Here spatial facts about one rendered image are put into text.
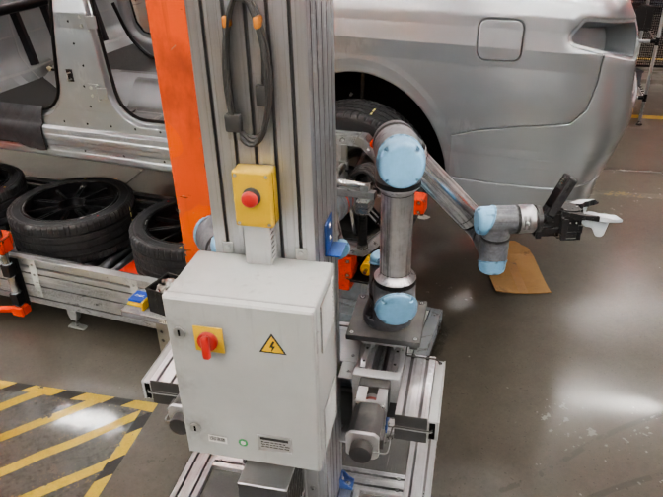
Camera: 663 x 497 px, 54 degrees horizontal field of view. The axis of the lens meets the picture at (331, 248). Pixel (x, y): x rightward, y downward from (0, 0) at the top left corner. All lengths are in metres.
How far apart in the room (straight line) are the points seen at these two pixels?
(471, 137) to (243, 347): 1.56
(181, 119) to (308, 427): 1.38
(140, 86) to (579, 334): 2.91
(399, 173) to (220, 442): 0.78
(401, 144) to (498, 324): 2.02
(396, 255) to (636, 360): 1.93
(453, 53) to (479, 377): 1.44
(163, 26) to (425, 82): 1.01
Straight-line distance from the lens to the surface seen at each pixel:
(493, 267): 1.79
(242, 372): 1.49
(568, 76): 2.61
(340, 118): 2.67
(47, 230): 3.57
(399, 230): 1.67
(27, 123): 3.82
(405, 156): 1.56
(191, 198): 2.65
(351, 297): 3.13
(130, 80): 4.36
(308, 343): 1.39
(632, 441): 3.00
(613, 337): 3.52
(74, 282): 3.44
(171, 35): 2.45
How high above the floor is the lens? 2.01
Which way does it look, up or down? 30 degrees down
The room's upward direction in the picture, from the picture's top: 1 degrees counter-clockwise
